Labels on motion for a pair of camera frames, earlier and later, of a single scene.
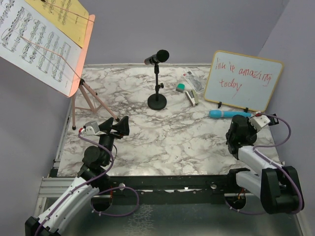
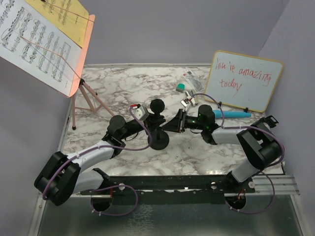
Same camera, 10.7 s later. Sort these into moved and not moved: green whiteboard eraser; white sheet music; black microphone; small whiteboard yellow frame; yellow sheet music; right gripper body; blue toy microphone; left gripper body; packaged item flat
Moved: left gripper body; black microphone; right gripper body
Not moved: packaged item flat; blue toy microphone; green whiteboard eraser; yellow sheet music; small whiteboard yellow frame; white sheet music
